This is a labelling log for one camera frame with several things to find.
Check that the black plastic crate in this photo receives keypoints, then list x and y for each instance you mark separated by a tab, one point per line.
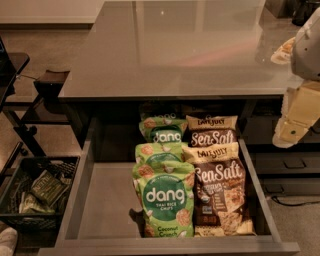
61	167

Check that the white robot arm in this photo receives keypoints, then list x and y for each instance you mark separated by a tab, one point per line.
302	52

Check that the white shoe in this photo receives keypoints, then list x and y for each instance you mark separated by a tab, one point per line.
8	241

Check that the dark side table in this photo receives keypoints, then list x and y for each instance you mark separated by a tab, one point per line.
11	65

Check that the rear green dang chip bag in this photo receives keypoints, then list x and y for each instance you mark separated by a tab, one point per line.
158	109

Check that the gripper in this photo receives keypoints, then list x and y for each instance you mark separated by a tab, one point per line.
307	53

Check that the green dang chip bag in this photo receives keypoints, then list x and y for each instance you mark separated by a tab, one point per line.
158	109
159	152
163	130
165	192

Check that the dark cup on counter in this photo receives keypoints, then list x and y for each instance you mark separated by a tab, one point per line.
302	10

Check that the olive green snack packet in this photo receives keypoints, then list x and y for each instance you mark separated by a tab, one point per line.
48	189

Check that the grey open top drawer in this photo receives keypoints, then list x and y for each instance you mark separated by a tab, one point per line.
102	217

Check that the rear brown sea salt bag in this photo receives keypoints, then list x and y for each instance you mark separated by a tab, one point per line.
213	130

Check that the front brown sea salt bag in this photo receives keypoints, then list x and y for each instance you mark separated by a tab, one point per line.
220	207

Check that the brown sea salt bag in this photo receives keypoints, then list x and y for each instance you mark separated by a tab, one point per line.
220	207
213	130

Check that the pale green snack packet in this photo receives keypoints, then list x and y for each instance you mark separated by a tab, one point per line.
30	204

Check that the front green dang chip bag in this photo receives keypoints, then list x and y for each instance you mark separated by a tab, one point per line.
165	192

